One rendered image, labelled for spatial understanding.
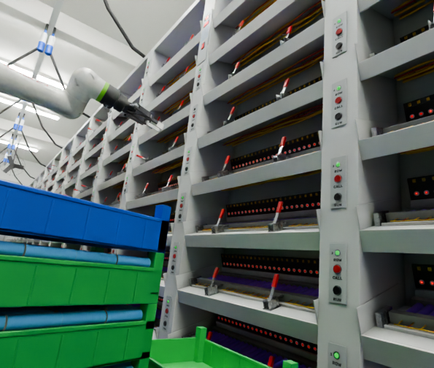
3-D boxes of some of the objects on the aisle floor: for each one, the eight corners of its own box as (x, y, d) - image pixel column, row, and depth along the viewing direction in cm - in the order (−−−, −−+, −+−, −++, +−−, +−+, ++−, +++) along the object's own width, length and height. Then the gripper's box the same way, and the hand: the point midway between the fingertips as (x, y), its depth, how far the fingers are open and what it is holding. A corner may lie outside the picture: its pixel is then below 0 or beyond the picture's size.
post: (361, 524, 52) (354, -177, 97) (314, 488, 60) (328, -147, 104) (413, 487, 63) (386, -126, 108) (368, 461, 71) (360, -102, 115)
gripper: (106, 113, 143) (151, 139, 155) (119, 101, 130) (166, 130, 142) (113, 100, 146) (156, 126, 157) (125, 87, 133) (171, 117, 145)
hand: (155, 124), depth 148 cm, fingers open, 3 cm apart
